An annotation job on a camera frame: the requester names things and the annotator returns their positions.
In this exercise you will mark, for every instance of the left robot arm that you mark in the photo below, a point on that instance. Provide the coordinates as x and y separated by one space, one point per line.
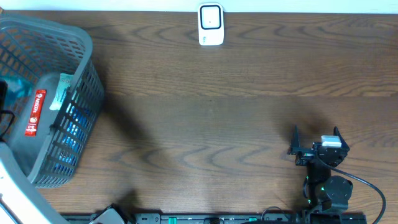
21 202

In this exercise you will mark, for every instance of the grey plastic shopping basket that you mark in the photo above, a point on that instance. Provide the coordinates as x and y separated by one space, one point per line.
39 51

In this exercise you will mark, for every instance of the blue Oreo cookie pack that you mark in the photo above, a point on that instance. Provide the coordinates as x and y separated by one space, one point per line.
72 141

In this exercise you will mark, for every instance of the white wet wipes pack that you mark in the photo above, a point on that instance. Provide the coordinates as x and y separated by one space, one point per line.
61 91

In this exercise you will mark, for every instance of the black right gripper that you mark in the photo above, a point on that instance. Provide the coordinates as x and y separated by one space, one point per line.
306 154

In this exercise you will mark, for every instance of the blue mouthwash bottle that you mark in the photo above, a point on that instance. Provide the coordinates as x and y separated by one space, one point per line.
17 88

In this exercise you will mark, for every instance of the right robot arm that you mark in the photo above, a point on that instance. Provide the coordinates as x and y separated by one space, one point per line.
327 194

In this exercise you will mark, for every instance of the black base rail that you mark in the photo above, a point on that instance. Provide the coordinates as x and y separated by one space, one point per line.
155 218

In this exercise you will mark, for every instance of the red Nescafe stick packet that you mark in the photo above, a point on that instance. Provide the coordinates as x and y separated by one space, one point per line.
34 118

